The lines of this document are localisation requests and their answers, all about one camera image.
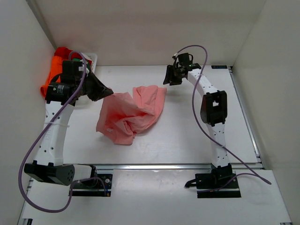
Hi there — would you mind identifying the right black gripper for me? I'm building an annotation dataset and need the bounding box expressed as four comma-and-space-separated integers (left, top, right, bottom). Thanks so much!
164, 66, 185, 87

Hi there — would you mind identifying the pink t shirt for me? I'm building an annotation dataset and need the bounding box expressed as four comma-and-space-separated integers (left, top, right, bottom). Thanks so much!
96, 85, 167, 145

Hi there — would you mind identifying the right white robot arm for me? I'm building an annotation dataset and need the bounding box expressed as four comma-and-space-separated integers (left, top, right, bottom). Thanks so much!
163, 53, 233, 188

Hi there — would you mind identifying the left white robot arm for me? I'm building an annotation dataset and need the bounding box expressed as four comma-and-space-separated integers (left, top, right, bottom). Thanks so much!
24, 60, 113, 187

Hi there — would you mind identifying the white laundry basket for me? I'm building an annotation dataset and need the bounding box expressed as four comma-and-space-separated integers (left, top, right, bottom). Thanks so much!
82, 52, 98, 73

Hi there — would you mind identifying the green t shirt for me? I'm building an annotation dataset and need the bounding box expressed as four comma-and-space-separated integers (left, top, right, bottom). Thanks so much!
72, 58, 92, 71

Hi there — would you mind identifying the orange t shirt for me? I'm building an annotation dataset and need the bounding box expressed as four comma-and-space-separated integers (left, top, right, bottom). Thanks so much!
40, 56, 63, 98

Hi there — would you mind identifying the red t shirt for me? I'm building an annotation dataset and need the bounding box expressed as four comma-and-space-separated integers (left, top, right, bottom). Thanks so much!
54, 47, 82, 60

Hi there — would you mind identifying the aluminium table rail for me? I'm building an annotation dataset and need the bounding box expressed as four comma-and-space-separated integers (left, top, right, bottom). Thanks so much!
93, 164, 263, 170

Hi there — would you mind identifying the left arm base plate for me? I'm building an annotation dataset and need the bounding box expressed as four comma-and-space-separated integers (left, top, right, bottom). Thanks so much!
71, 165, 113, 197

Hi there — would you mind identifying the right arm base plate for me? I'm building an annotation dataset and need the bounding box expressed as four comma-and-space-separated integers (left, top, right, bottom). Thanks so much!
184, 164, 241, 198

